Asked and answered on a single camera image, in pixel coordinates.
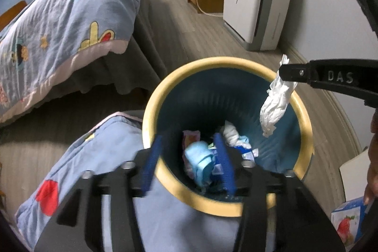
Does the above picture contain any pink wrapper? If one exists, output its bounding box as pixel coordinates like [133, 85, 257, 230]
[182, 130, 201, 149]

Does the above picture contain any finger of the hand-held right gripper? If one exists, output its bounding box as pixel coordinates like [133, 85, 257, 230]
[279, 59, 378, 107]

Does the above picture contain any box with strawberry print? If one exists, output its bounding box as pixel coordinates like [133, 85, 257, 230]
[331, 196, 369, 251]

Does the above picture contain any white tissue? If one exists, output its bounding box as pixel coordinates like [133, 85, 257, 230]
[259, 54, 298, 138]

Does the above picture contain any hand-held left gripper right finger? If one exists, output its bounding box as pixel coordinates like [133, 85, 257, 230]
[213, 133, 346, 252]

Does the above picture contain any person's right hand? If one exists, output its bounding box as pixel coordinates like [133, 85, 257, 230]
[364, 110, 378, 206]

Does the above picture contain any blue and white wrapper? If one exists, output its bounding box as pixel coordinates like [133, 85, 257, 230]
[235, 135, 260, 164]

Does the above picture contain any light blue printed quilt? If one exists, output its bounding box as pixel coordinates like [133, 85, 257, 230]
[0, 0, 154, 123]

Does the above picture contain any white flat board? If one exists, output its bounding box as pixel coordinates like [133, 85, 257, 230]
[339, 149, 373, 205]

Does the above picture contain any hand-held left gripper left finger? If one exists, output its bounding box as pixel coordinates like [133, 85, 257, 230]
[34, 135, 164, 252]

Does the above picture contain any white tissue ball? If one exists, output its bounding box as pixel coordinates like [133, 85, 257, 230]
[222, 120, 241, 146]

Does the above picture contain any light blue cloth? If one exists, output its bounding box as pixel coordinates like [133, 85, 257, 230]
[184, 140, 215, 186]

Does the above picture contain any wooden headboard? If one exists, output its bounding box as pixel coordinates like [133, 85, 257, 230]
[0, 0, 28, 31]

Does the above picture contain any blue bin with yellow rim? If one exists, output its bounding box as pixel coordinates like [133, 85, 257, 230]
[142, 56, 314, 217]

